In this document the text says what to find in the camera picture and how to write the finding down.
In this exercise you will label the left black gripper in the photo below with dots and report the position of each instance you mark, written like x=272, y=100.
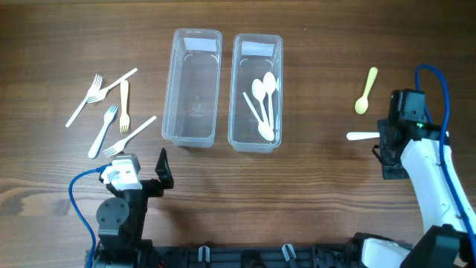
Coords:
x=149, y=187

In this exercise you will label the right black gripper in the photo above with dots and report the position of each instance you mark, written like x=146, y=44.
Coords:
x=387, y=150

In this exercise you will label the yellow plastic spoon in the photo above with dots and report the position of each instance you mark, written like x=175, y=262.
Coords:
x=361, y=104

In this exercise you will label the white spoon horizontal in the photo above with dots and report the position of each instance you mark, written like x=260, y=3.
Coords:
x=355, y=136

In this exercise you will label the yellow plastic fork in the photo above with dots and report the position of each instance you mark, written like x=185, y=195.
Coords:
x=124, y=116

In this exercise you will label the white fork thick handle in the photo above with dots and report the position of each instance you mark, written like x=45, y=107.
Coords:
x=108, y=118

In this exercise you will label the white spoon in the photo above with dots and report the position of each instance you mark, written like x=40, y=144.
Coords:
x=264, y=127
x=259, y=93
x=269, y=82

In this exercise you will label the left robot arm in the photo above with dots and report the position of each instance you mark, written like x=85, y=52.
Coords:
x=121, y=218

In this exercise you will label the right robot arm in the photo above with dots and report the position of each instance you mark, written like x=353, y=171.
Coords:
x=412, y=148

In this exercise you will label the left clear plastic container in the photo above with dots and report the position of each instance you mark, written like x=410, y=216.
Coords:
x=192, y=95

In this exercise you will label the clear plastic container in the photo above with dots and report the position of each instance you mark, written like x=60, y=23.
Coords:
x=192, y=95
x=256, y=102

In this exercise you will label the right clear plastic container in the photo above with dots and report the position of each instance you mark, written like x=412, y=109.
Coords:
x=256, y=102

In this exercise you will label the white fork long handle top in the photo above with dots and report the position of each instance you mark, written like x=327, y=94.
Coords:
x=103, y=92

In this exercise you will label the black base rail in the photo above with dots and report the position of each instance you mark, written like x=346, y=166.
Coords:
x=320, y=255

